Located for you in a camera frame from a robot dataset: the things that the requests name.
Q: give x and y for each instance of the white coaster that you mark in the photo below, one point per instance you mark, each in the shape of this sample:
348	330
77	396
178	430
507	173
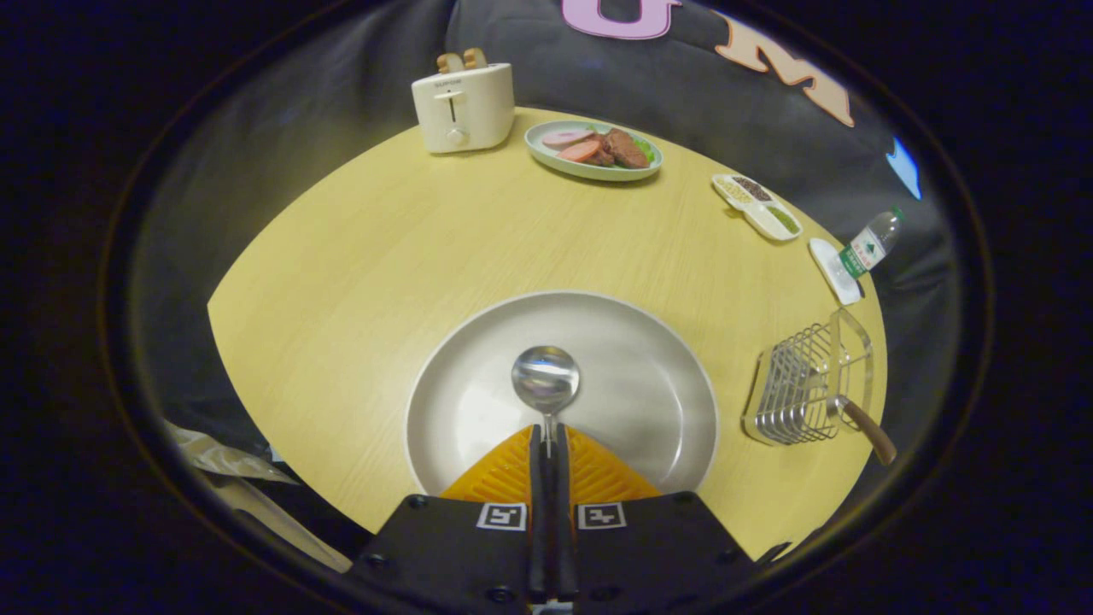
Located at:
830	269

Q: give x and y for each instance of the toast bread slice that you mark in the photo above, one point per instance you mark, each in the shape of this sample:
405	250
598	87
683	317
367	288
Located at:
449	62
475	58

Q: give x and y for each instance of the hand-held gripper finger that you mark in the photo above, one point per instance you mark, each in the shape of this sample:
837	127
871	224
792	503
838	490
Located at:
561	530
540	530

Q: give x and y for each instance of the metal spoon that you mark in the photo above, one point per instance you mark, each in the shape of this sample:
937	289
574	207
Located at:
546	378

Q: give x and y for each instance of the brown meat pieces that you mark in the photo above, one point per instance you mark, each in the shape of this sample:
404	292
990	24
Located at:
626	147

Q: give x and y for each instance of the pink ham slices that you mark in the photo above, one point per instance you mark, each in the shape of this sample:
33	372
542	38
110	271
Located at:
570	143

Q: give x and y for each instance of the clear water bottle green label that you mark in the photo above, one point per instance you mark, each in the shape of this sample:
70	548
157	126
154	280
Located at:
867	248

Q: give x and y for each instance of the cream toaster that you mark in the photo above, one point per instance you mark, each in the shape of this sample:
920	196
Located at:
465	111

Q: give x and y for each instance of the pale green oval plate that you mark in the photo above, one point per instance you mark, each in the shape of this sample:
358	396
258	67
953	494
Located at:
546	155

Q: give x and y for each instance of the white divided seasoning dish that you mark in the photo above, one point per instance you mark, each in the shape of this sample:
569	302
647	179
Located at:
760	205

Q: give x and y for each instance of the large white round plate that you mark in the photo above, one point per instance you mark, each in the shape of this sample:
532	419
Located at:
649	384

